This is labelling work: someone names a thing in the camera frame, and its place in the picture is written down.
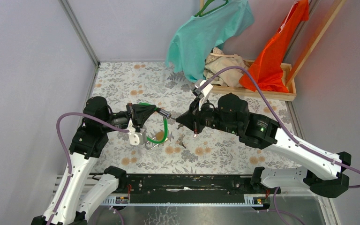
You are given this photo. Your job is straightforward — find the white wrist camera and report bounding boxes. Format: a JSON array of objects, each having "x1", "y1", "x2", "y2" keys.
[
  {"x1": 191, "y1": 79, "x2": 213, "y2": 111},
  {"x1": 127, "y1": 119, "x2": 147, "y2": 146}
]

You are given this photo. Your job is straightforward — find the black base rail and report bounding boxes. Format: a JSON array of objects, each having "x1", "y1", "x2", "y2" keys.
[{"x1": 103, "y1": 174, "x2": 275, "y2": 208}]

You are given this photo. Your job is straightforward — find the wooden tray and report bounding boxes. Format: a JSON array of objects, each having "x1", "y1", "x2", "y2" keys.
[{"x1": 211, "y1": 60, "x2": 297, "y2": 102}]

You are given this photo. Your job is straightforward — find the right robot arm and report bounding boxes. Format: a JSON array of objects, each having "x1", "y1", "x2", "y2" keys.
[{"x1": 176, "y1": 93, "x2": 351, "y2": 198}]

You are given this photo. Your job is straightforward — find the beige crumpled cloth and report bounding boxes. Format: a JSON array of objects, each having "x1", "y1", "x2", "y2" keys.
[{"x1": 203, "y1": 46, "x2": 251, "y2": 88}]

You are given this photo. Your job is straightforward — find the wooden rack pole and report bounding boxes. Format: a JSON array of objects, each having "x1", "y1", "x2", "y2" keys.
[{"x1": 285, "y1": 0, "x2": 346, "y2": 87}]

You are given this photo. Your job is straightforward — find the green cable lock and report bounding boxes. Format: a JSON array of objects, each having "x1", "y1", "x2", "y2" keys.
[{"x1": 153, "y1": 105, "x2": 171, "y2": 135}]

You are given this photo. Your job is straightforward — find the brass padlock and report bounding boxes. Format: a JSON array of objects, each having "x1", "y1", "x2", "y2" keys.
[{"x1": 145, "y1": 131, "x2": 168, "y2": 150}]

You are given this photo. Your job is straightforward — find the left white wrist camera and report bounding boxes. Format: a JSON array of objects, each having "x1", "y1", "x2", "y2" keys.
[{"x1": 127, "y1": 119, "x2": 147, "y2": 146}]

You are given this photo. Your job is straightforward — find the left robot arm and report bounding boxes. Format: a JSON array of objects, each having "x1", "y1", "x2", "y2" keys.
[{"x1": 31, "y1": 96, "x2": 157, "y2": 225}]

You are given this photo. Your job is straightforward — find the orange t-shirt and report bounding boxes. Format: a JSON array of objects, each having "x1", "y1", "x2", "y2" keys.
[{"x1": 248, "y1": 0, "x2": 309, "y2": 93}]

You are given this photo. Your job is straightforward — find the floral table mat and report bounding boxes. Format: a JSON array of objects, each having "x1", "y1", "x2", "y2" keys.
[{"x1": 91, "y1": 62, "x2": 297, "y2": 174}]

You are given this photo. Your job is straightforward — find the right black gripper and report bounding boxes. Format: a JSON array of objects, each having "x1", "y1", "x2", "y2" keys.
[{"x1": 176, "y1": 95, "x2": 239, "y2": 135}]

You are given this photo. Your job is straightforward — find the black head keys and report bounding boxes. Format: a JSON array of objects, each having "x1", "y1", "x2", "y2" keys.
[{"x1": 177, "y1": 124, "x2": 200, "y2": 137}]

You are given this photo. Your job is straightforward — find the teal t-shirt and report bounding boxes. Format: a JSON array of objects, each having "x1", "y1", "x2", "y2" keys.
[{"x1": 165, "y1": 0, "x2": 255, "y2": 82}]

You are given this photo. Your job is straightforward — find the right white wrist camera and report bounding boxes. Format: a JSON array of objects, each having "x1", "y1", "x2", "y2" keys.
[{"x1": 191, "y1": 79, "x2": 213, "y2": 111}]

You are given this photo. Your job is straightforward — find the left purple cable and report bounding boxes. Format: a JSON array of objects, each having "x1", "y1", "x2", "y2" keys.
[{"x1": 45, "y1": 112, "x2": 131, "y2": 225}]

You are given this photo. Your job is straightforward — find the green clothes hanger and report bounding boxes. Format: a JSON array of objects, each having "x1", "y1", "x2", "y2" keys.
[{"x1": 194, "y1": 0, "x2": 229, "y2": 17}]

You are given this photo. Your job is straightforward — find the aluminium corner post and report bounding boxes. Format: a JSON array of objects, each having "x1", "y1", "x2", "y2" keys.
[{"x1": 58, "y1": 0, "x2": 100, "y2": 67}]

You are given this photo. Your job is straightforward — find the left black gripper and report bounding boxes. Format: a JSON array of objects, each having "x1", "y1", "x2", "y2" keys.
[{"x1": 100, "y1": 103, "x2": 157, "y2": 133}]

